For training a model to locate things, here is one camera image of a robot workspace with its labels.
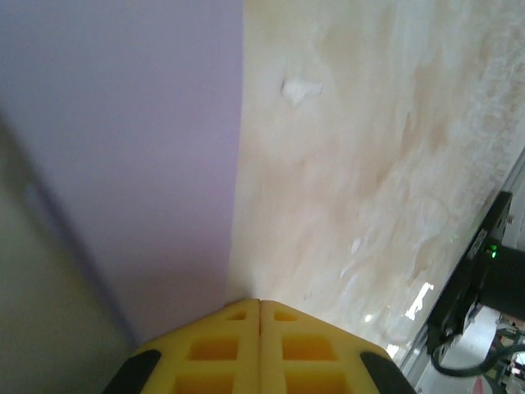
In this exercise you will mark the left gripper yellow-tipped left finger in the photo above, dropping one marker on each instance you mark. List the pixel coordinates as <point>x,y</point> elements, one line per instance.
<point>213,353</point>

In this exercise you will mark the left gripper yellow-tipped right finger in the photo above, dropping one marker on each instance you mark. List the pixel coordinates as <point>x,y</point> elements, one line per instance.
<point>320,353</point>

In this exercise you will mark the purple paper sheet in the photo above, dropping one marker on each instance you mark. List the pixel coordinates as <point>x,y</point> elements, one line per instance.
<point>123,123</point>

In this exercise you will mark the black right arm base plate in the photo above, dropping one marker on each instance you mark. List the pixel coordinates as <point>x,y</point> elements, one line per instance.
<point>459,303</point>

